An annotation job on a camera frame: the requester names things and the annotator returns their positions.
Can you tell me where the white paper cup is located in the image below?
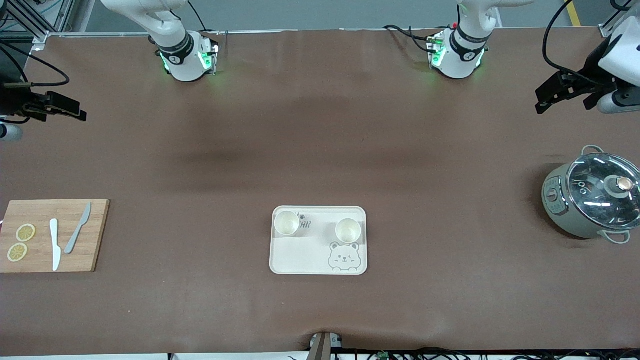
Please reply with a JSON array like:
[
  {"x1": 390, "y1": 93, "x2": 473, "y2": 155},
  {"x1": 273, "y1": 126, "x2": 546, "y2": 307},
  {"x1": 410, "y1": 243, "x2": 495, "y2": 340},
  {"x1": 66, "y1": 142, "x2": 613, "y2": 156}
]
[
  {"x1": 335, "y1": 218, "x2": 362, "y2": 245},
  {"x1": 274, "y1": 210, "x2": 301, "y2": 237}
]

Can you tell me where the glass pot lid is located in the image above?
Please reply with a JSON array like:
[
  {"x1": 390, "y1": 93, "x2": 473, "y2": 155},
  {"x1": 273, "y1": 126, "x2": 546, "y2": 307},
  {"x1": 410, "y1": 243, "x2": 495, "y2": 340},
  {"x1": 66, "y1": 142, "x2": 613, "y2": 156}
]
[{"x1": 566, "y1": 152, "x2": 640, "y2": 231}]

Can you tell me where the grey-green electric cooking pot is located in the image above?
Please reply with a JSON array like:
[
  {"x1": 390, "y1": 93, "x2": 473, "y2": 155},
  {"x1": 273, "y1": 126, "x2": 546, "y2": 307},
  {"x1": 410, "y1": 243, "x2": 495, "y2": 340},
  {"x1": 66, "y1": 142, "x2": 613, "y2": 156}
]
[{"x1": 541, "y1": 145, "x2": 640, "y2": 245}]

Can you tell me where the white plastic knife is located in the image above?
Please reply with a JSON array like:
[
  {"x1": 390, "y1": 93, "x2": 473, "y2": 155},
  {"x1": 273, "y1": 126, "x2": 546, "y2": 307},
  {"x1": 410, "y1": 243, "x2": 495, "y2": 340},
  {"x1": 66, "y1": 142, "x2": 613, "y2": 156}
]
[{"x1": 49, "y1": 218, "x2": 62, "y2": 272}]

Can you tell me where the grey plastic knife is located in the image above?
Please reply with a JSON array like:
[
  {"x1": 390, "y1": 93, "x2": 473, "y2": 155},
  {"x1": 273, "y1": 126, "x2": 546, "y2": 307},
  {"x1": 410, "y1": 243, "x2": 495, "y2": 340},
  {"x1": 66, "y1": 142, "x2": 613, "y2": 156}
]
[{"x1": 64, "y1": 202, "x2": 93, "y2": 255}]

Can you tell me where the bamboo cutting board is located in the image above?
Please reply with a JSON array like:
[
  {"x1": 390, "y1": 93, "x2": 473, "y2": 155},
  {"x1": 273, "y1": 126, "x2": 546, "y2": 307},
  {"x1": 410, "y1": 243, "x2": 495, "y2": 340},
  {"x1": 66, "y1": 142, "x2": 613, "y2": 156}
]
[{"x1": 0, "y1": 199, "x2": 110, "y2": 274}]

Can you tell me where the white tray with bear print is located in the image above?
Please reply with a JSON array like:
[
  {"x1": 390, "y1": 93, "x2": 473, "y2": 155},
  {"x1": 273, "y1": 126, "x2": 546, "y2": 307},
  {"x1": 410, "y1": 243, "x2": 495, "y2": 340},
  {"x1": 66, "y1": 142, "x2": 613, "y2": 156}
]
[{"x1": 269, "y1": 205, "x2": 368, "y2": 276}]

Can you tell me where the metal table edge clamp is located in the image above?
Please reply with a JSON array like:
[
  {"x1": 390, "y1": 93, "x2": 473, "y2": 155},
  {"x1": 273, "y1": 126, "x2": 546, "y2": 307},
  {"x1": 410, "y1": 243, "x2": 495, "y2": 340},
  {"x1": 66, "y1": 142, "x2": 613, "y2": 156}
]
[{"x1": 309, "y1": 331, "x2": 345, "y2": 360}]

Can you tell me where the aluminium frame profile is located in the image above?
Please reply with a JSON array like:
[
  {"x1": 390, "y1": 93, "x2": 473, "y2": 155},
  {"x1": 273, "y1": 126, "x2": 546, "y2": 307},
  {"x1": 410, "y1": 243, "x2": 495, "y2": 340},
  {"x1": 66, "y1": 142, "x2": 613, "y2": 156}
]
[
  {"x1": 0, "y1": 0, "x2": 76, "y2": 53},
  {"x1": 597, "y1": 0, "x2": 640, "y2": 38}
]

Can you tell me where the black right arm base cable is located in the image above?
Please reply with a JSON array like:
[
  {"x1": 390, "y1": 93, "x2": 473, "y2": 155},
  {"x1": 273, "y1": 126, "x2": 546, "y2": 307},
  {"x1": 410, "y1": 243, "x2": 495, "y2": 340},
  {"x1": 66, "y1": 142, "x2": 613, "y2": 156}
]
[{"x1": 187, "y1": 0, "x2": 208, "y2": 33}]

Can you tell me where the black arm base cable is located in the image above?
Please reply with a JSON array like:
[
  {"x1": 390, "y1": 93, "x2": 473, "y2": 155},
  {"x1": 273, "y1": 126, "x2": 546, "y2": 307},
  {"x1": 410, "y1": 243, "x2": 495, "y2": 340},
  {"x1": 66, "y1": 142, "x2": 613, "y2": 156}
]
[
  {"x1": 384, "y1": 24, "x2": 436, "y2": 53},
  {"x1": 187, "y1": 0, "x2": 208, "y2": 33}
]

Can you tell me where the black left arm base cable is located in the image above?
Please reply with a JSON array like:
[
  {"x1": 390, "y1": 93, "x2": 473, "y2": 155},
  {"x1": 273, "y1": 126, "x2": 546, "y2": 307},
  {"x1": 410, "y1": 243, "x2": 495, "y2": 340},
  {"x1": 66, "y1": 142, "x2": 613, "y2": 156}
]
[{"x1": 384, "y1": 24, "x2": 436, "y2": 53}]

